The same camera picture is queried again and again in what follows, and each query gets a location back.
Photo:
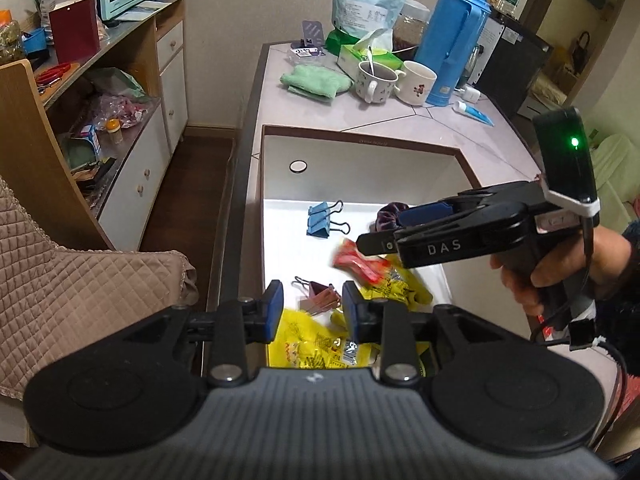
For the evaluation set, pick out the blue thermos flask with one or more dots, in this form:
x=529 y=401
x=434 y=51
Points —
x=450 y=40

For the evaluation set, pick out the small orange-lidded bottle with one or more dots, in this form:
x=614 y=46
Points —
x=114 y=134

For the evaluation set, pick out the small printed card pack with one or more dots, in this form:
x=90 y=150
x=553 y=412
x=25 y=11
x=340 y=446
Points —
x=308 y=55

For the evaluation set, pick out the pale green cloth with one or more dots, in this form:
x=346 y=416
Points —
x=615 y=160

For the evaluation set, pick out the brown cardboard box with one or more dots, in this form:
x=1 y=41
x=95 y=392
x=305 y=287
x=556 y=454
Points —
x=350 y=165

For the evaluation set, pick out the white charger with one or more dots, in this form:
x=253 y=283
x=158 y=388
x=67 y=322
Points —
x=470 y=93

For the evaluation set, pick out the small red snack packet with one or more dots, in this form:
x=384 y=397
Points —
x=362 y=262

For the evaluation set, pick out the red scissors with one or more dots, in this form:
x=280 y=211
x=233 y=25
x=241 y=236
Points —
x=52 y=72

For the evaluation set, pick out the person's right hand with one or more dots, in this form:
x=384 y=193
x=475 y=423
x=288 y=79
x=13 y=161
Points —
x=555 y=265

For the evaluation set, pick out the dark handbag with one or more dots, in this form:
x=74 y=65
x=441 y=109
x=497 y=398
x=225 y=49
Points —
x=581 y=52

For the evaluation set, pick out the orange-lidded glass jar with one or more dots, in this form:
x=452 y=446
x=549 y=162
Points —
x=10 y=35

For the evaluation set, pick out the green folded towel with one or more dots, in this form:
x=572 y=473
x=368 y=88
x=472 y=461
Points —
x=315 y=82

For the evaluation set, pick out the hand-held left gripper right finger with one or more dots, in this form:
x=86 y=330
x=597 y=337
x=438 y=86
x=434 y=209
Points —
x=351 y=310

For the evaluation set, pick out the purple scrunchie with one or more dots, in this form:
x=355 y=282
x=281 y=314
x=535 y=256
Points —
x=387 y=217

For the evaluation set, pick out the blue and white tube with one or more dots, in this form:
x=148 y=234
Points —
x=475 y=112

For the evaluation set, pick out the pink plastic bag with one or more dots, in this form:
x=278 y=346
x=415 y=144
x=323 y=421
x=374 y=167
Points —
x=125 y=110

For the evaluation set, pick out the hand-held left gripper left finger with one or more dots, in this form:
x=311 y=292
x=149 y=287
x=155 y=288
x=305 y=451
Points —
x=275 y=310

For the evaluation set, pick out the white mug with bear print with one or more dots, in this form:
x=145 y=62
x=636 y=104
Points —
x=417 y=85

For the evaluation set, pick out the silver phone stand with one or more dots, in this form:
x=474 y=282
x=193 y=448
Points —
x=313 y=34

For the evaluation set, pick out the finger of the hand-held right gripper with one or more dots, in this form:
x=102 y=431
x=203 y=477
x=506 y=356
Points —
x=380 y=244
x=425 y=214

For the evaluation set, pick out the green plastic bag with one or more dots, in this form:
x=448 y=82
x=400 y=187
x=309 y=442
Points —
x=117 y=82

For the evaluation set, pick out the black cabinet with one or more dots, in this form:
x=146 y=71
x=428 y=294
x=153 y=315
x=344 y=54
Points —
x=515 y=65

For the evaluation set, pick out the pale blue pouch bag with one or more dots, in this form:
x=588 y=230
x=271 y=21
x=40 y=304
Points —
x=367 y=0

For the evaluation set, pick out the pink binder clip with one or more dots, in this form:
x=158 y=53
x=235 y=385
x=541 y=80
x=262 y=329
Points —
x=320 y=297

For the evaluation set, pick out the dark red box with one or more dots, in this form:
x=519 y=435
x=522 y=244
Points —
x=75 y=30

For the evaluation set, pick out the white spoon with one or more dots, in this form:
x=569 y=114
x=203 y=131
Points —
x=370 y=57

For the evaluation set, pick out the beige quilted chair cover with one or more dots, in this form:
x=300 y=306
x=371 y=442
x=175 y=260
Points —
x=75 y=290

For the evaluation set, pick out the person's right forearm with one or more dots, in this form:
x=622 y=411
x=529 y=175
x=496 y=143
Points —
x=627 y=310

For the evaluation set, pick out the green tissue pack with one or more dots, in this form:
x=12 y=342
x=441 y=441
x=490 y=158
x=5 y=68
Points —
x=350 y=55

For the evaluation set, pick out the small blue container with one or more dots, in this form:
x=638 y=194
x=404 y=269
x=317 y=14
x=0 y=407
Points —
x=35 y=41

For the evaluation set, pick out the blue and white leaflet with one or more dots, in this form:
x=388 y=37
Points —
x=145 y=10

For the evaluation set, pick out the blue binder clip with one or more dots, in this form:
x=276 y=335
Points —
x=322 y=220

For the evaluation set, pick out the white mug with dark figures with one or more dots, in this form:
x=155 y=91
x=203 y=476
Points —
x=375 y=85

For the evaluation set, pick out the wooden sideboard cabinet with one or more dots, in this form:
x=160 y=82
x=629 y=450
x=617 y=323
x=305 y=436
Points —
x=170 y=90

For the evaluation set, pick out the blue and white carton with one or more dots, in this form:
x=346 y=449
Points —
x=91 y=142

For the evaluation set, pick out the yellow snack packet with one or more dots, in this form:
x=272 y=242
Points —
x=300 y=340
x=400 y=285

